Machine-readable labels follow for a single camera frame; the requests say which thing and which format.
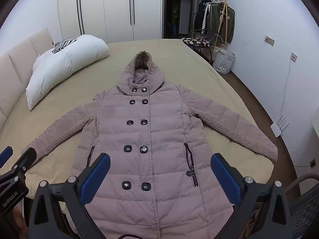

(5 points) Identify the person's left hand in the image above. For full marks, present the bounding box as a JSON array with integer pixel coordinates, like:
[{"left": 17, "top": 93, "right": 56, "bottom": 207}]
[{"left": 9, "top": 205, "right": 25, "bottom": 239}]

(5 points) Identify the bed with beige sheet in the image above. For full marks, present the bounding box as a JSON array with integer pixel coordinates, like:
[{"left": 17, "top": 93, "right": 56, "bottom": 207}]
[{"left": 0, "top": 38, "right": 278, "bottom": 239}]

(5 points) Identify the wooden clothes rack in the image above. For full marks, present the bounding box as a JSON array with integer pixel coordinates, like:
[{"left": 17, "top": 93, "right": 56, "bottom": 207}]
[{"left": 205, "top": 0, "right": 229, "bottom": 46}]

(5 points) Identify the white router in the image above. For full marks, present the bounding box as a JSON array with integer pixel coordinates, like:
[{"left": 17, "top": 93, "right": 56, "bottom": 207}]
[{"left": 270, "top": 115, "right": 290, "bottom": 138}]

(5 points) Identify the white grid laundry basket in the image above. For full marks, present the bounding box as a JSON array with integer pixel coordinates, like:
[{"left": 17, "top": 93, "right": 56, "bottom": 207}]
[{"left": 213, "top": 47, "right": 236, "bottom": 74}]

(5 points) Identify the pink hooded puffer coat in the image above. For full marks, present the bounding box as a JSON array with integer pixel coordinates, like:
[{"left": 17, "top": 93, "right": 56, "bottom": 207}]
[{"left": 21, "top": 51, "right": 279, "bottom": 239}]

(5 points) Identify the thin white router cable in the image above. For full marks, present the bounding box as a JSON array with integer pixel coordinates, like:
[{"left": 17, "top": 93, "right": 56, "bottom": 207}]
[{"left": 281, "top": 61, "right": 296, "bottom": 121}]

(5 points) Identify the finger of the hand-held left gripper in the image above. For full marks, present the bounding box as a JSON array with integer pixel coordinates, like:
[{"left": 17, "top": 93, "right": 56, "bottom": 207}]
[
  {"left": 11, "top": 147, "right": 38, "bottom": 180},
  {"left": 0, "top": 146, "right": 13, "bottom": 170}
]

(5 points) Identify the black white patterned pillow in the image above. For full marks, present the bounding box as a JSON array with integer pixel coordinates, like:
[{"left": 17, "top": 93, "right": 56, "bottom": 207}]
[{"left": 51, "top": 38, "right": 77, "bottom": 54}]

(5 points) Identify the white wardrobe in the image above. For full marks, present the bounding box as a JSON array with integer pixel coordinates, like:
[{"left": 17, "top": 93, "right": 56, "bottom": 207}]
[{"left": 57, "top": 0, "right": 164, "bottom": 46}]

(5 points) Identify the grey mesh office chair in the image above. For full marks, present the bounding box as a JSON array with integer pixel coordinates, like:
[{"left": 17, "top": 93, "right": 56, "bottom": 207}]
[{"left": 284, "top": 173, "right": 319, "bottom": 239}]

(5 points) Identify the black metal chair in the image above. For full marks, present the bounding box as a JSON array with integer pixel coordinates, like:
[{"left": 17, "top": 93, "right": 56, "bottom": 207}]
[{"left": 182, "top": 28, "right": 223, "bottom": 66}]

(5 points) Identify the white charger cable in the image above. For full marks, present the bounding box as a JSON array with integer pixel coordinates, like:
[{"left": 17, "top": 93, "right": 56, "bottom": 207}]
[{"left": 234, "top": 36, "right": 266, "bottom": 46}]

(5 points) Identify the white hanging garment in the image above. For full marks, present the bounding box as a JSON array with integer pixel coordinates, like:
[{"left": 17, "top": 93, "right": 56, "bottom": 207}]
[{"left": 202, "top": 2, "right": 213, "bottom": 34}]

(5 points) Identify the green jacket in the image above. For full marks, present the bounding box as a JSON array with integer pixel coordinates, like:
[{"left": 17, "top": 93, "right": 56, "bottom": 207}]
[{"left": 211, "top": 4, "right": 235, "bottom": 44}]

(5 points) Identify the patterned seat cushion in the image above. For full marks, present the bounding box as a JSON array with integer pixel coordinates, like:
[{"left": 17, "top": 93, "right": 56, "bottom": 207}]
[{"left": 182, "top": 37, "right": 211, "bottom": 48}]

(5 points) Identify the black jacket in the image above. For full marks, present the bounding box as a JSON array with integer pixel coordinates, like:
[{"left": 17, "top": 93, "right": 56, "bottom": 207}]
[{"left": 194, "top": 0, "right": 211, "bottom": 31}]

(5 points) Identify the beige padded headboard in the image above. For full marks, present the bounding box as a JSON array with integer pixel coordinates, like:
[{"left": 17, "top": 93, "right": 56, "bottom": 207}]
[{"left": 0, "top": 28, "right": 54, "bottom": 133}]

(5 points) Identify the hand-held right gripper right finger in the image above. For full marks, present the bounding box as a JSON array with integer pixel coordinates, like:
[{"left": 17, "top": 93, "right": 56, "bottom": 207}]
[{"left": 211, "top": 153, "right": 292, "bottom": 239}]

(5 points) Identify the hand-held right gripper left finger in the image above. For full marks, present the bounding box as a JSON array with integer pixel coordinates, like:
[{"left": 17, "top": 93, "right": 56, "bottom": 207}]
[{"left": 28, "top": 152, "right": 111, "bottom": 239}]

